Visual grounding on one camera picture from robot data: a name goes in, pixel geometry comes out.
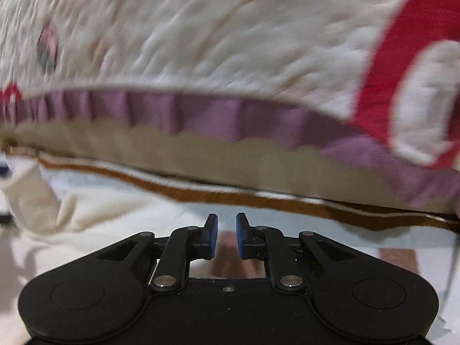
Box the cream white sweater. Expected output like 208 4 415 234
0 156 202 238

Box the checked floor mat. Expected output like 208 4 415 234
0 151 460 345

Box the white quilt with red bears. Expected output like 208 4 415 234
0 0 460 220

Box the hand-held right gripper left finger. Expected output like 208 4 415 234
95 214 219 293

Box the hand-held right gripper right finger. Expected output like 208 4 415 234
235 213 356 293

